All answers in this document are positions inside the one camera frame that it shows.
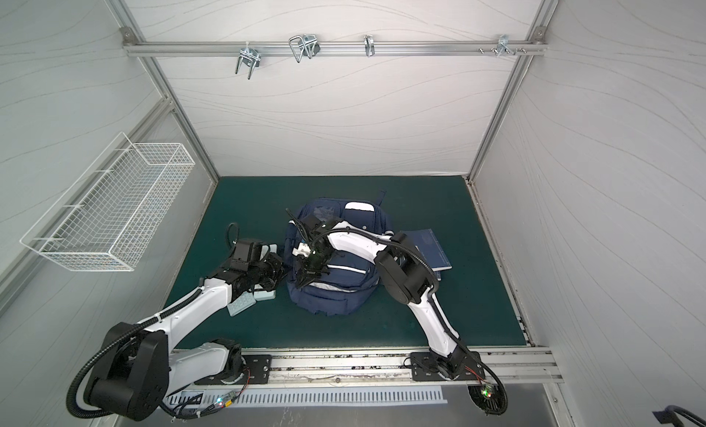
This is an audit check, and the navy blue student backpack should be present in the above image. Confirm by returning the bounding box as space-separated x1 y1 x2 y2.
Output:
283 197 393 317

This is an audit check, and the dark blue book top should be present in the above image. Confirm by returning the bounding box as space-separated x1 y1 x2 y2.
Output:
404 228 452 273

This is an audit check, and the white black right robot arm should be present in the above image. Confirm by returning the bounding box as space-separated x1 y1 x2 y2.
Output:
290 219 487 380

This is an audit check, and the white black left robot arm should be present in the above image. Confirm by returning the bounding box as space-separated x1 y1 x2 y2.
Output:
66 239 288 421

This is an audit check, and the grey green calculator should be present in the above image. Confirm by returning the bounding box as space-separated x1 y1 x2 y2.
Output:
226 292 257 317

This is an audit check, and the mint green pencil case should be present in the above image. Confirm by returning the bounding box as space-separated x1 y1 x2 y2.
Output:
252 245 283 301

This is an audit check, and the metal u-bolt clamp left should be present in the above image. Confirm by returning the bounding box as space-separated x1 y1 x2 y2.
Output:
235 43 261 79

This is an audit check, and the metal u-bolt clamp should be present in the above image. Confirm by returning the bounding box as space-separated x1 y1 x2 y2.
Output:
288 35 321 63
235 43 261 79

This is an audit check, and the metal u-bolt clamp middle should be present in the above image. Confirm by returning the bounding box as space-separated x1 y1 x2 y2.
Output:
288 35 321 63

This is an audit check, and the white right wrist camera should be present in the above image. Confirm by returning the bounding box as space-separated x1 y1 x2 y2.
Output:
292 242 312 259

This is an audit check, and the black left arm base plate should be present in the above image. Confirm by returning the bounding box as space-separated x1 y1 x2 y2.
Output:
195 355 273 386

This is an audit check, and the white slotted cable duct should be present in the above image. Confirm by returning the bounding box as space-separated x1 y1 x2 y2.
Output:
164 387 449 410

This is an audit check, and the white wire basket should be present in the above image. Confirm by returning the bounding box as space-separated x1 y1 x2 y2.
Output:
19 133 195 273

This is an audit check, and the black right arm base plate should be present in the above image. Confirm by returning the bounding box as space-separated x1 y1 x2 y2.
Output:
403 350 486 382

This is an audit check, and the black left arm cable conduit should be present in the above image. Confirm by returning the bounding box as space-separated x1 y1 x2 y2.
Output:
65 285 205 420

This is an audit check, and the metal ring clamp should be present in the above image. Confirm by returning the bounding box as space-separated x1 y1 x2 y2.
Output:
363 35 375 57

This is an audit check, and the aluminium crossbar rail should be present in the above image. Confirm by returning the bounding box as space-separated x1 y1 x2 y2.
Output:
123 38 548 58

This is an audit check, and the metal bracket clamp right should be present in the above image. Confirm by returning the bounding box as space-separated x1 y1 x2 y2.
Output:
478 35 526 57

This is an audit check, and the black cable bottom right corner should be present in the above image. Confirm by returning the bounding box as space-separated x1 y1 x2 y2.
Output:
652 404 706 427

